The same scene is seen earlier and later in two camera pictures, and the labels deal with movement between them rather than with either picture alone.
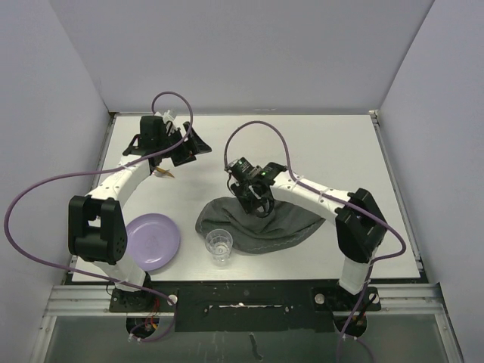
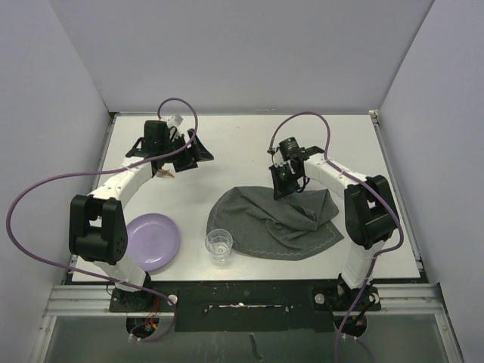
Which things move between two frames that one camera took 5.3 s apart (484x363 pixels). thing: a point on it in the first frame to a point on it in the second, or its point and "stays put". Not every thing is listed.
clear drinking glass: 218,242 stays put
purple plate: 153,240 stays put
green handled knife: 161,169 stays put
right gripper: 249,206 to 281,190
